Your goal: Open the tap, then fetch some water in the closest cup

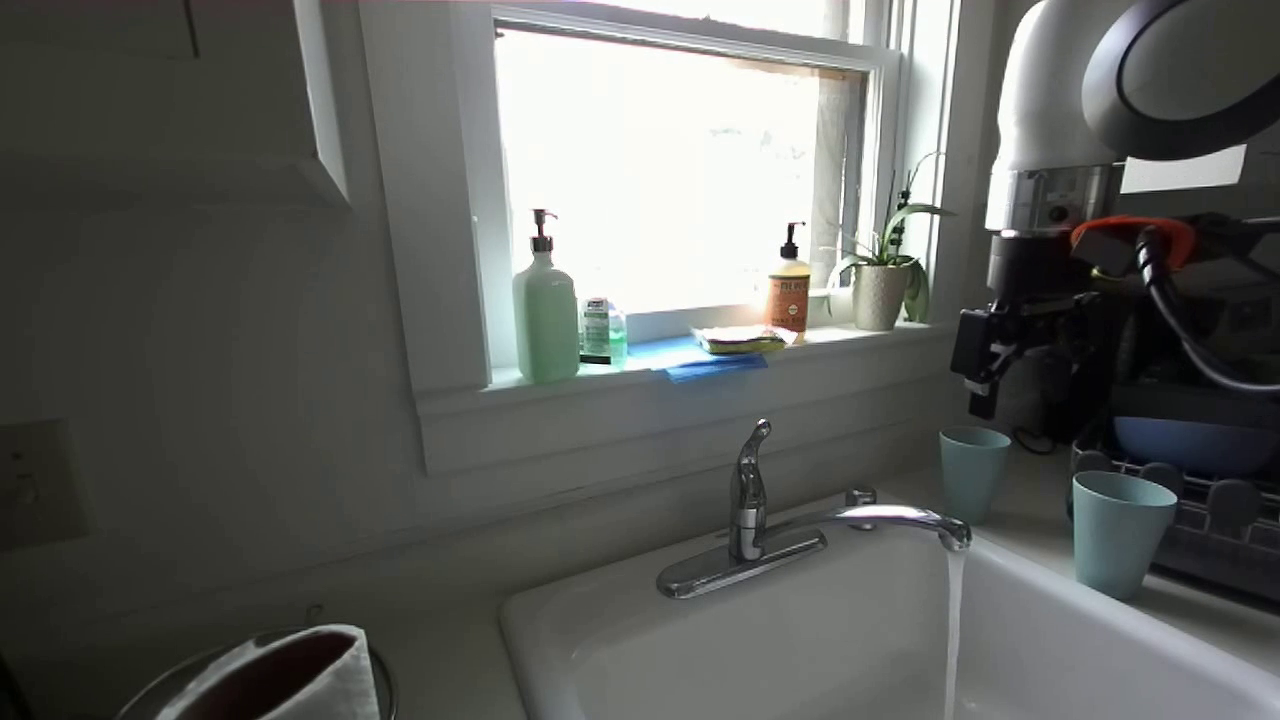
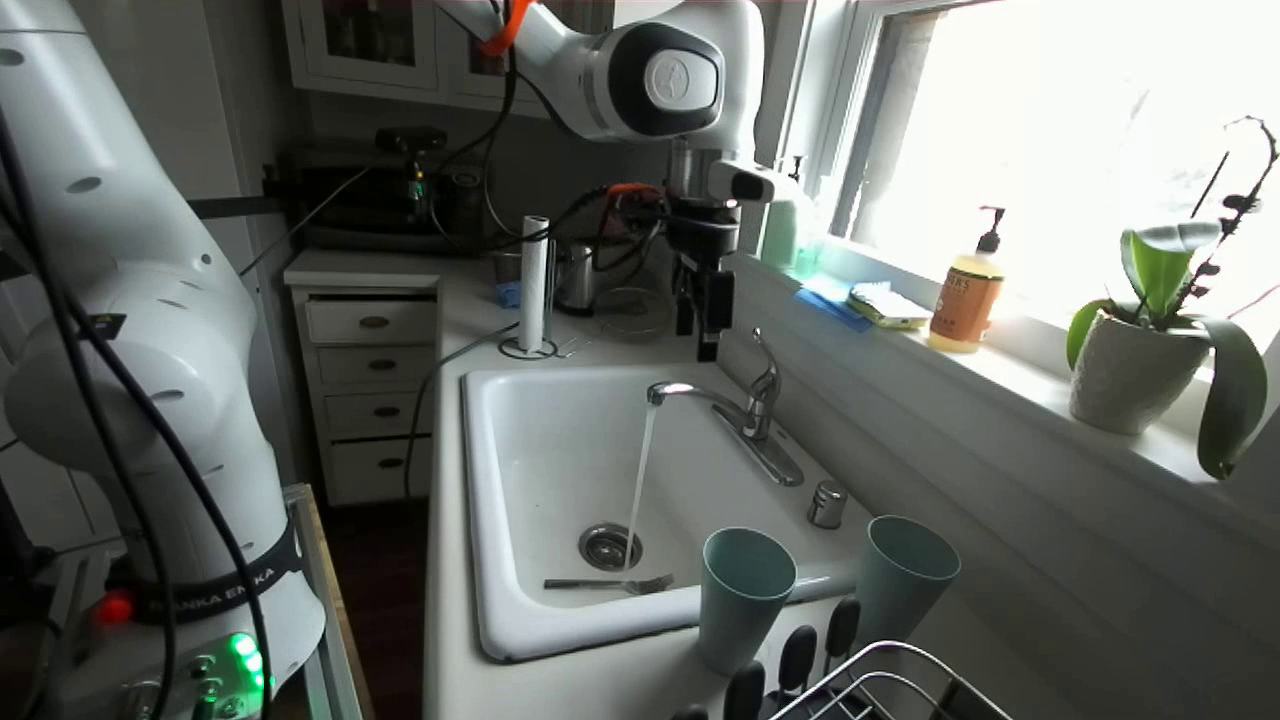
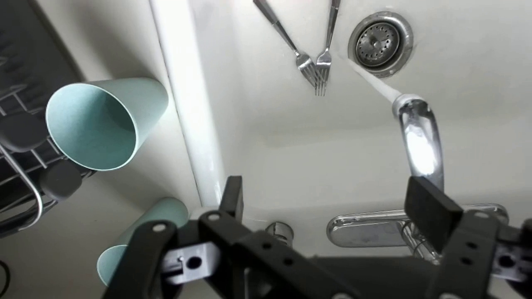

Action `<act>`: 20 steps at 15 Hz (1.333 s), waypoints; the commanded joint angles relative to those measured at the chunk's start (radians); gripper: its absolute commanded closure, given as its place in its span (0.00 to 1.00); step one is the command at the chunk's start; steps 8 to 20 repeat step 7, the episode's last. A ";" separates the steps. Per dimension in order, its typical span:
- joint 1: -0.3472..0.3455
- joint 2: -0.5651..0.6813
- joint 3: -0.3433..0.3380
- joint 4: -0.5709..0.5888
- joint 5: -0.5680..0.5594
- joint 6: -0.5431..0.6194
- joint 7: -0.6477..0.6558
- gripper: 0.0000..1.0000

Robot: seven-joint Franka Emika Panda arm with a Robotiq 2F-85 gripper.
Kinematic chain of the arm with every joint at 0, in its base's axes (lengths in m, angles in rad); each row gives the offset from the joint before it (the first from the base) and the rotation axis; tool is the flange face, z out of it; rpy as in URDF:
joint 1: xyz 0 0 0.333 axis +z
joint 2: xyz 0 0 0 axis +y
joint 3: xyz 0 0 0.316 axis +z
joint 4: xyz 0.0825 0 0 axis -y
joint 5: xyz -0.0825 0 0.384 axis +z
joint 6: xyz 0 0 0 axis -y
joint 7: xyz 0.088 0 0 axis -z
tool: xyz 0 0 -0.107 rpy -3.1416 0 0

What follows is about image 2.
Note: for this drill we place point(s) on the teal plastic cup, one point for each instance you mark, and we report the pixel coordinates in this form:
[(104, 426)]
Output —
[(905, 581), (746, 601)]

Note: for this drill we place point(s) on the chrome sink sprayer knob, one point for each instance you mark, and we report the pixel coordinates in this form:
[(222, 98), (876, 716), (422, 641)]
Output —
[(825, 505)]

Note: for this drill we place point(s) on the metal canister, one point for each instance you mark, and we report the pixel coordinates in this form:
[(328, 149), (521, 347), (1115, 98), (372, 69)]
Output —
[(579, 279)]

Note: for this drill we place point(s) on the orchid in white pot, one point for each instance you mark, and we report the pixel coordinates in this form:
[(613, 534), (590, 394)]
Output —
[(1133, 373)]

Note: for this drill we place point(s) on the white window frame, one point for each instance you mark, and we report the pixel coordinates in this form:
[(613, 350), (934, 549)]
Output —
[(881, 135)]

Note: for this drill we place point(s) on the small green jar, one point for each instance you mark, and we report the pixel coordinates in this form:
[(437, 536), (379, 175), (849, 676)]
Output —
[(812, 257)]

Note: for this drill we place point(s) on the robot mounting cart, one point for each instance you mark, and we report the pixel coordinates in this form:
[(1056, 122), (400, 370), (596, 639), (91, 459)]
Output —
[(64, 682)]

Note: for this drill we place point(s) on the red button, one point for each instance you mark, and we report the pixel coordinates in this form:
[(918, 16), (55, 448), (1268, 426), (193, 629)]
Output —
[(112, 610)]

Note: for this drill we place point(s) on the chrome faucet spout and base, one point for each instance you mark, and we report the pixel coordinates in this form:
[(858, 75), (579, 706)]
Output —
[(763, 443)]

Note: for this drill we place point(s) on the black stereo camera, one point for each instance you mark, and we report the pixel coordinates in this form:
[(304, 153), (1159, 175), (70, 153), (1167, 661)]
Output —
[(409, 140)]

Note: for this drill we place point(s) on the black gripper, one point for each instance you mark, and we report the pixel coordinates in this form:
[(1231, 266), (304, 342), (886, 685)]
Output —
[(704, 236)]

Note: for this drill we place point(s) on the steel cylinder container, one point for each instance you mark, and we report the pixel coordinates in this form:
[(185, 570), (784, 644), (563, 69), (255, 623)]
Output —
[(532, 281)]

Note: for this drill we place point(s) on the white ceramic sink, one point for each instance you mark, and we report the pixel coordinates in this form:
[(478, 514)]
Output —
[(532, 454)]

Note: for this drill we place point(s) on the grey slotted dish drainer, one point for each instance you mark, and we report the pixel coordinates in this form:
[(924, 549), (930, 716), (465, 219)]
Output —
[(796, 661)]

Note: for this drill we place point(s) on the blue cloth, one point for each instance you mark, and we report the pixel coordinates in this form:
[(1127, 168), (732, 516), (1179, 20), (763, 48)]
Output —
[(825, 297)]

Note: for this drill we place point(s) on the black microwave oven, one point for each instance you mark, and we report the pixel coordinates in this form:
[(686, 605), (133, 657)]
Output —
[(360, 204)]

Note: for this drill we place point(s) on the white drawer cabinet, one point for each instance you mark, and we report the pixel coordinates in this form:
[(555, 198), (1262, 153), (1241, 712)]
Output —
[(365, 373)]

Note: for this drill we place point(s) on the metal sink drain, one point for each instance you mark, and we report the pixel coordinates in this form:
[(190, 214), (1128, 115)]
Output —
[(610, 547)]

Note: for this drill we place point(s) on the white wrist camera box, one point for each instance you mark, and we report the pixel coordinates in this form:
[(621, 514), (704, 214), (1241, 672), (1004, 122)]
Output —
[(746, 183)]

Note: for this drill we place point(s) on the amber soap pump bottle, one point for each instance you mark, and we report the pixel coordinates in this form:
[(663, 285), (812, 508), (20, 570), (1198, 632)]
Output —
[(964, 303)]

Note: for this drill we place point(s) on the metal spoon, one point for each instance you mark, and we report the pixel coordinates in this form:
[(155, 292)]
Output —
[(600, 585)]

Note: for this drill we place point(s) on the white glass-door cabinet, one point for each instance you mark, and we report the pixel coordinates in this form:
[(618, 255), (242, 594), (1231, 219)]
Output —
[(372, 40)]

